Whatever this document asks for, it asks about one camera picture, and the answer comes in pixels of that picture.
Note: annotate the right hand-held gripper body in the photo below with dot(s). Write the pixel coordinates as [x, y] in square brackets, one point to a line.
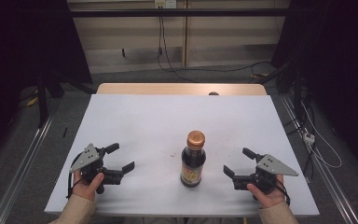
[273, 168]

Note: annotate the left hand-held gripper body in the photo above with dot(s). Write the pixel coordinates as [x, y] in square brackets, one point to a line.
[88, 157]

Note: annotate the dark sauce bottle copper cap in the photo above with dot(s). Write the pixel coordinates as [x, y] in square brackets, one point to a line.
[193, 161]

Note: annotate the person's right hand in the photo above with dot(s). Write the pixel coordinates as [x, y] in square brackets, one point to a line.
[272, 199]

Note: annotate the person's left hand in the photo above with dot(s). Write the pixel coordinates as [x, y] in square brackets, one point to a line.
[85, 189]

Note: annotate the small black stick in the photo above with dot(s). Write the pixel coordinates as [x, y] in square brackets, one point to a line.
[64, 132]

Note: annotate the white power strip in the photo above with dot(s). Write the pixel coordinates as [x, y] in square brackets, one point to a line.
[309, 138]

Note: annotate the white board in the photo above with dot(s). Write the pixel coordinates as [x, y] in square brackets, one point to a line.
[155, 124]

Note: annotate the small dark round object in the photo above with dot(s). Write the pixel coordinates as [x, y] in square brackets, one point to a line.
[213, 93]

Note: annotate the black metal stand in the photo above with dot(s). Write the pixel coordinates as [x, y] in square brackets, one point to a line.
[296, 90]
[42, 99]

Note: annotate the wooden table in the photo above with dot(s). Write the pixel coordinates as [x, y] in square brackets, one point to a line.
[167, 89]

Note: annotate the dark curtain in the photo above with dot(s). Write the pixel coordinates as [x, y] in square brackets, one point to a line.
[338, 62]
[21, 43]

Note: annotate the metal floor rail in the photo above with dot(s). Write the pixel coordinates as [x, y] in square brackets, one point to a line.
[21, 168]
[329, 183]

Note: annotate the wooden wall post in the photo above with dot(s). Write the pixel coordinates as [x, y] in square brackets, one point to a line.
[185, 37]

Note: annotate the white wall socket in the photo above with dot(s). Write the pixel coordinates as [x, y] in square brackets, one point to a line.
[165, 3]

